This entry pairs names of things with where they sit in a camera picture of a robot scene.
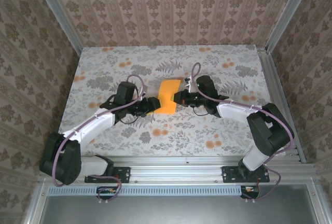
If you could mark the orange square paper sheet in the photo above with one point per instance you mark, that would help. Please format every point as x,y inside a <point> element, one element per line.
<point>166,99</point>

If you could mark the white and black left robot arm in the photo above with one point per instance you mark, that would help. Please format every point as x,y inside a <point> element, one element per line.
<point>90,128</point>

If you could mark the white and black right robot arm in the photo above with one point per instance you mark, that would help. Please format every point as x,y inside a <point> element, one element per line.
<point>269,130</point>

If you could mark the floral patterned table cover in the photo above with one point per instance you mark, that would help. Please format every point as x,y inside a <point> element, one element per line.
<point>168,136</point>

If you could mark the black connector with orange plug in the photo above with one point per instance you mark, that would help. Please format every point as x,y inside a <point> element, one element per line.
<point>250,191</point>
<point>106,190</point>

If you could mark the grey metal panel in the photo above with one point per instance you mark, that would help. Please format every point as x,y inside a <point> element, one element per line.
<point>168,211</point>

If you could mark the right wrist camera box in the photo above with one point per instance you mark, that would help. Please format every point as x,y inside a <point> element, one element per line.
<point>192,85</point>

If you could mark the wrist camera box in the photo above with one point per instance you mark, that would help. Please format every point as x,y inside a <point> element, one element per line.
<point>192,85</point>
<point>144,91</point>

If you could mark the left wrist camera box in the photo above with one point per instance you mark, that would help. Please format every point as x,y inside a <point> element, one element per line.
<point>144,91</point>

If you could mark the aluminium mounting rail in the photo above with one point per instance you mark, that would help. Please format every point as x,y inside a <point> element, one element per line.
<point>176,169</point>

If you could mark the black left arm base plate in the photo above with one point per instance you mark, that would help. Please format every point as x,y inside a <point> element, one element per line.
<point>124,174</point>

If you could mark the aluminium table side rail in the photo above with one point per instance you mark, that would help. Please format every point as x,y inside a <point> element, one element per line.
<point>274,84</point>

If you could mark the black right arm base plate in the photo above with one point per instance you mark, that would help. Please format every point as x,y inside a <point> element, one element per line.
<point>229,174</point>

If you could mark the aluminium frame post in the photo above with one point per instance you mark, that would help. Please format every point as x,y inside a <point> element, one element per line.
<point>59,19</point>
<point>288,11</point>

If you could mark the aluminium lower frame rail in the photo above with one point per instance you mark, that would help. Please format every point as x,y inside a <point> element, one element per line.
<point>317,206</point>
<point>35,203</point>

